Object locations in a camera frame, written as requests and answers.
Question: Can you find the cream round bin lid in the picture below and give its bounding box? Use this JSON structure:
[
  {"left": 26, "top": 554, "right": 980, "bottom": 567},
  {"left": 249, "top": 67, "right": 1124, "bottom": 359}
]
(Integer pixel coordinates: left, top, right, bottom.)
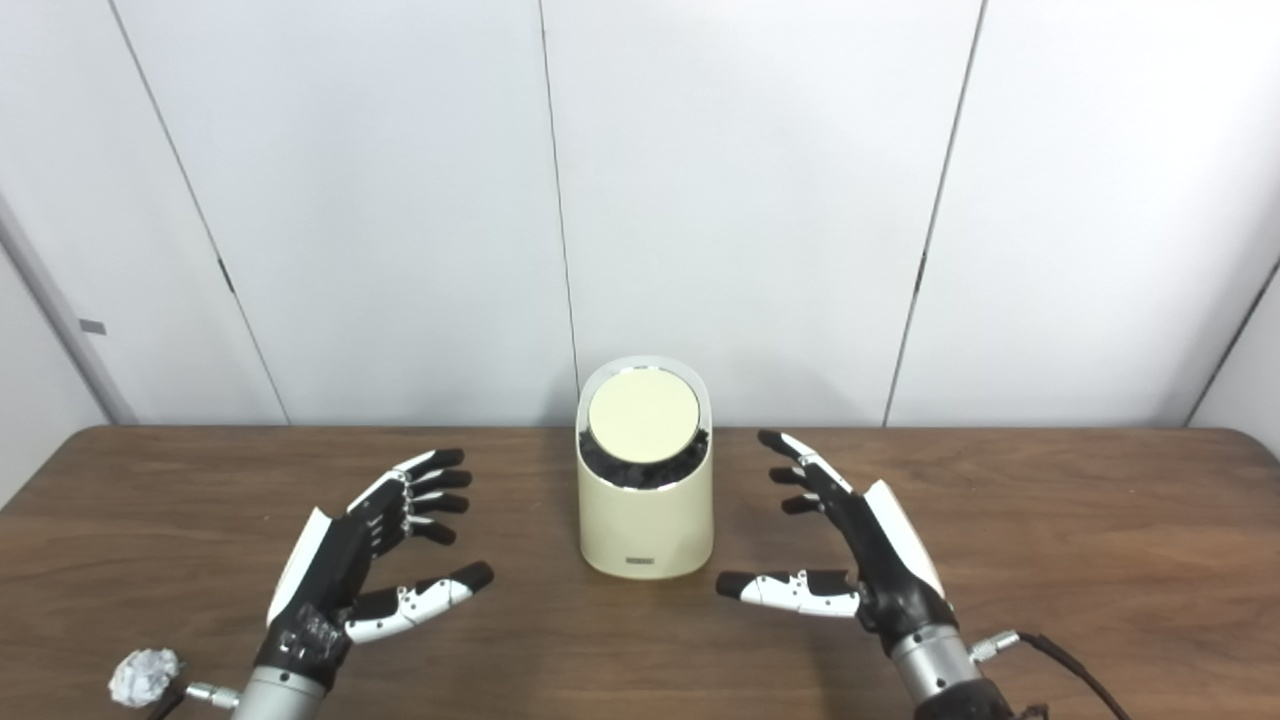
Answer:
[{"left": 588, "top": 367, "right": 701, "bottom": 464}]

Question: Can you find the white paper ball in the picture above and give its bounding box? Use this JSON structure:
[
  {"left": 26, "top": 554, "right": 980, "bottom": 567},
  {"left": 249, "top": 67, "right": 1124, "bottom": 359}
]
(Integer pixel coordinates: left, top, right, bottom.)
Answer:
[{"left": 108, "top": 648, "right": 183, "bottom": 709}]

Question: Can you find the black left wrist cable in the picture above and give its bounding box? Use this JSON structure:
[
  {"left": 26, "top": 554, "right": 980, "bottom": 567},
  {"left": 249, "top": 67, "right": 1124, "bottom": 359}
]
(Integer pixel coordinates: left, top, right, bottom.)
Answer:
[{"left": 148, "top": 682, "right": 243, "bottom": 720}]

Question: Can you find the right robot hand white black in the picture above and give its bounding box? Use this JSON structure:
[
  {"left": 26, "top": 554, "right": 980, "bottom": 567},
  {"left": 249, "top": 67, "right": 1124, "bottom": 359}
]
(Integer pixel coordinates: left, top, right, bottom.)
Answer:
[{"left": 716, "top": 430, "right": 959, "bottom": 659}]

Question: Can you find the grey wall corner post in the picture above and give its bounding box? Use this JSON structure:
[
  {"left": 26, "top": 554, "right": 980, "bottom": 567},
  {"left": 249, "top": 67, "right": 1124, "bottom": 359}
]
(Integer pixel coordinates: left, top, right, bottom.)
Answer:
[{"left": 0, "top": 195, "right": 138, "bottom": 426}]

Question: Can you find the black bin liner bag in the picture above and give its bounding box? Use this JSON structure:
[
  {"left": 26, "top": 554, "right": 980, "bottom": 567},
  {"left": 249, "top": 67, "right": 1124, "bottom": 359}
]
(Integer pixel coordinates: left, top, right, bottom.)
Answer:
[{"left": 580, "top": 428, "right": 711, "bottom": 491}]

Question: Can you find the cream-colored round bin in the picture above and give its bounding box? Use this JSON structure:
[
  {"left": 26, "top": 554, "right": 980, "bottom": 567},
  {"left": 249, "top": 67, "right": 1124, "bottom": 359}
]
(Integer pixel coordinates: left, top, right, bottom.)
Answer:
[{"left": 576, "top": 355, "right": 715, "bottom": 580}]

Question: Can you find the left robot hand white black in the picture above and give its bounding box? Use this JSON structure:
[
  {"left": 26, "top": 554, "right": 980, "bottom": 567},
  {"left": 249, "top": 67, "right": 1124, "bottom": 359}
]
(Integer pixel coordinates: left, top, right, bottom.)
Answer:
[{"left": 255, "top": 448, "right": 495, "bottom": 691}]

